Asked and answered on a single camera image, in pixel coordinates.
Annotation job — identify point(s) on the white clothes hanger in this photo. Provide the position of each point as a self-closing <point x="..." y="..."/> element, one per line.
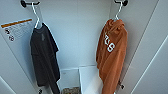
<point x="37" y="20"/>
<point x="117" y="13"/>

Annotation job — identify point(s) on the orange hoodie with white print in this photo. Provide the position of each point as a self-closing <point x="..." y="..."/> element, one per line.
<point x="111" y="56"/>

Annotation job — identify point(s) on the white inner box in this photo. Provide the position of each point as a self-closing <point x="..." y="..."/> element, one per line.
<point x="88" y="78"/>

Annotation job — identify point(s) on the white wardrobe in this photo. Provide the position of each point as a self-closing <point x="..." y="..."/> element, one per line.
<point x="80" y="33"/>

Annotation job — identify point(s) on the small dark door hinge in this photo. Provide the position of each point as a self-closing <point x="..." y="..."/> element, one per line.
<point x="120" y="85"/>
<point x="40" y="91"/>

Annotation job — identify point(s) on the white sticker with orange stripe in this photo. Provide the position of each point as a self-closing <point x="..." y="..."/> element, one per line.
<point x="16" y="28"/>

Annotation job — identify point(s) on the black wardrobe hook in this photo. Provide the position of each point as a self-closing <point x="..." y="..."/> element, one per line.
<point x="25" y="3"/>
<point x="122" y="2"/>

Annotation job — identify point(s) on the black t-shirt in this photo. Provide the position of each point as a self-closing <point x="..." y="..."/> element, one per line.
<point x="43" y="56"/>

